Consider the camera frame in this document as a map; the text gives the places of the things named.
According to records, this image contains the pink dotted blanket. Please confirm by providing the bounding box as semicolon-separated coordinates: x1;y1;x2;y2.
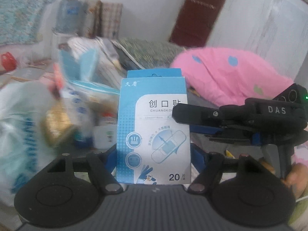
170;47;293;106

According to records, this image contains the blue bandage box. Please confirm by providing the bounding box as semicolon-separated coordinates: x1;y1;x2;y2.
116;68;191;185

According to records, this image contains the person's right hand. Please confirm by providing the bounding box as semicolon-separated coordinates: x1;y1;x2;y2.
281;163;307;198

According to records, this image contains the white water dispenser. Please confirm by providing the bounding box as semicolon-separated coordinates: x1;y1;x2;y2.
51;30;78;61

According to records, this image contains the dark red door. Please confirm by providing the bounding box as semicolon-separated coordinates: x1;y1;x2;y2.
169;0;226;48

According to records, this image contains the blue checkered towel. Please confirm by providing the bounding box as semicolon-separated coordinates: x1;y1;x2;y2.
59;49;99;82

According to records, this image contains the small white plastic box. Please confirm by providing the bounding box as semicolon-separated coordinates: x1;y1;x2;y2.
93;124;117;150

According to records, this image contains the gold foil packet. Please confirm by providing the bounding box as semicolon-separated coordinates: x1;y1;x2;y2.
41;101;76;148

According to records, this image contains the red plastic bag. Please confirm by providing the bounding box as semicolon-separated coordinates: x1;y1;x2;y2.
1;52;17;72

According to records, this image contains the floral teal wall cloth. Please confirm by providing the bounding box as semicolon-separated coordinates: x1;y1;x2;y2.
1;0;54;45

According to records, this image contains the cotton swab zip bag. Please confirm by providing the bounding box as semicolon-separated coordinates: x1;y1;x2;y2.
65;80;120;115

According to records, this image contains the white plastic shopping bag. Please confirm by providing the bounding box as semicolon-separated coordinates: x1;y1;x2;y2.
1;81;56;207

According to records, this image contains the floral rolled mat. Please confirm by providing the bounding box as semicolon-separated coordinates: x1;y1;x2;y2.
80;0;102;38

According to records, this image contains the blue water jug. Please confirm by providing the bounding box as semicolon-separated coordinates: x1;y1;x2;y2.
54;0;82;34

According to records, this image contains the plaid rolled mat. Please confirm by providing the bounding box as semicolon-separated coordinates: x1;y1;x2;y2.
101;2;123;39

